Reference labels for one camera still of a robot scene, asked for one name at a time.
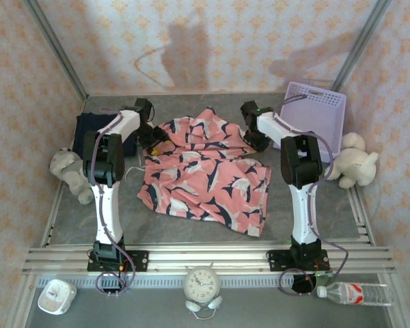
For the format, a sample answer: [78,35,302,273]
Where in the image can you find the pink shark print shorts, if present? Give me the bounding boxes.
[124,106,273,237]

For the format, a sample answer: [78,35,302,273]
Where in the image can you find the lilac plastic laundry basket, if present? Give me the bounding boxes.
[272,81,347,163]

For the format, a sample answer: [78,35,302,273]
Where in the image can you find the navy blue t-shirt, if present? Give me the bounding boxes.
[71,112,137,156]

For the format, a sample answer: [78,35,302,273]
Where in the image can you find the grey plush toy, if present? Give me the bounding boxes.
[49,147,95,205]

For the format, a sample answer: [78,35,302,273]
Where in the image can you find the cream white plush toy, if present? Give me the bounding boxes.
[324,132,379,189]

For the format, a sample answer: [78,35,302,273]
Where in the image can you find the white twin bell alarm clock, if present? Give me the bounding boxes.
[184,262,223,320]

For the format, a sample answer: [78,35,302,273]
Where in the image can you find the small white square clock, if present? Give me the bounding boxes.
[37,279,78,316]

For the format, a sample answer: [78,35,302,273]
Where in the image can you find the clear plastic water bottle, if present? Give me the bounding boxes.
[316,280,396,308]

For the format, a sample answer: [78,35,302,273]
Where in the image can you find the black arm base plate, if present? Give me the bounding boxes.
[266,249,329,273]
[87,250,149,273]

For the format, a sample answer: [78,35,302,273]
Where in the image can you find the aluminium cross rail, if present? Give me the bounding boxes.
[22,244,396,275]

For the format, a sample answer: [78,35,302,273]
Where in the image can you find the aluminium frame post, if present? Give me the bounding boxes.
[23,0,90,100]
[7,273,38,328]
[327,0,392,100]
[384,273,410,328]

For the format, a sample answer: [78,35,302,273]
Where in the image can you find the grey slotted cable duct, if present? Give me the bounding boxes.
[37,275,390,288]

